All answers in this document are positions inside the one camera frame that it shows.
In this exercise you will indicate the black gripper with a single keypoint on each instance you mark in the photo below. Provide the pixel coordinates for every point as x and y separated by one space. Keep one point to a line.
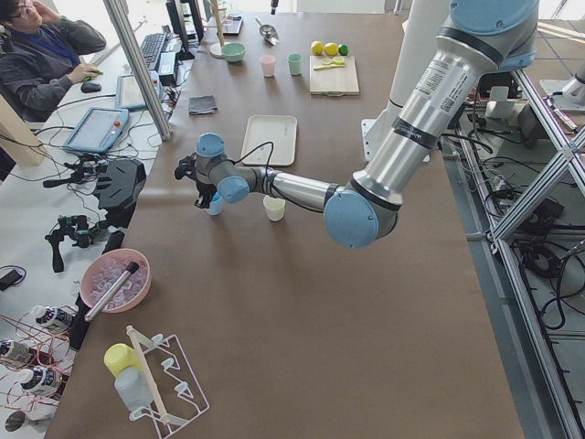
204 188

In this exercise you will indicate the blue plastic cup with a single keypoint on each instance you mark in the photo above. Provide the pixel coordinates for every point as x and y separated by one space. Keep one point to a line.
215 205

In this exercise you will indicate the cream plastic cup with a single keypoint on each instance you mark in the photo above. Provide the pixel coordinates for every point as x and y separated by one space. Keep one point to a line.
274 208

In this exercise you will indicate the pink plastic cup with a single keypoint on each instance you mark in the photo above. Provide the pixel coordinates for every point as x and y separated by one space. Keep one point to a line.
268 65

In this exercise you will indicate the green plastic cup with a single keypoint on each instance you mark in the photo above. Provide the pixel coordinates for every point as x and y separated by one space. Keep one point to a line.
295 64

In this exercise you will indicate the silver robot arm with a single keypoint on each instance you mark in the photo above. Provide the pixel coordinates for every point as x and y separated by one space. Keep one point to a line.
455 43

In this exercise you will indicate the cream rectangular tray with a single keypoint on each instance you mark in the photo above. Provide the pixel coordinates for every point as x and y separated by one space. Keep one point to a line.
270 138

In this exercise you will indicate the grey folded cloth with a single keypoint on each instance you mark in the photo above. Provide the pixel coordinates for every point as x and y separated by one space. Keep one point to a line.
201 105

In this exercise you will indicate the metal muddler tool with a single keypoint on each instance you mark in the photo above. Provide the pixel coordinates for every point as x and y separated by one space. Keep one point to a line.
112 291

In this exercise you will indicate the blue teach pendant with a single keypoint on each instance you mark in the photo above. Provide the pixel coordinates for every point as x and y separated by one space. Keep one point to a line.
128 94
98 130

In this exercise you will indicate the wooden mug tree stand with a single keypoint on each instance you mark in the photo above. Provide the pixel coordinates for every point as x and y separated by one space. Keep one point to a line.
216 50

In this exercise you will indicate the green bowl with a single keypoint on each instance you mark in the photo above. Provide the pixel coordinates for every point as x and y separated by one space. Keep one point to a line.
233 52

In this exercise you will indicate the black keyboard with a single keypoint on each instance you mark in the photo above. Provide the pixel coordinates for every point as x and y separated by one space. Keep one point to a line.
151 48

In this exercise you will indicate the yellow plastic knife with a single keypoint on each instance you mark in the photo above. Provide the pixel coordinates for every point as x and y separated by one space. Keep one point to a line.
327 67

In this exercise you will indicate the wooden cutting board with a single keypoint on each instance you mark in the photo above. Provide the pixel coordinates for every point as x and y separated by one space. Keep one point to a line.
334 82

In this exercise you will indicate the metal scoop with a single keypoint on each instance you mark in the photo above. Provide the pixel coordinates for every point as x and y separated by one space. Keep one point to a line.
268 32

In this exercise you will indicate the yellow cup on rack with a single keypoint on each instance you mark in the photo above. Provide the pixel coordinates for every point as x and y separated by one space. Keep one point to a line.
119 357

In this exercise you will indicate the yellow lemon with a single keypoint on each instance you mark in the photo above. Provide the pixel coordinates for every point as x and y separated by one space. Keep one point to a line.
331 49
317 48

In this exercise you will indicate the green lime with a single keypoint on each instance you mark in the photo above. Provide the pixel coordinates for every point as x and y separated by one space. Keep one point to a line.
343 49

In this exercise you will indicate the grey cup on rack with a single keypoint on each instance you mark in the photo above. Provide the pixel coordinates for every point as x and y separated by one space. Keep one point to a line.
133 389

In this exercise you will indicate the person at desk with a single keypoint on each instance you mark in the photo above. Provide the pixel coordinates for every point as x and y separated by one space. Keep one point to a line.
45 62

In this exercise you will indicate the white wire rack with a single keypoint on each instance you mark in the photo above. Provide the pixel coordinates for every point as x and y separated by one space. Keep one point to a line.
178 397

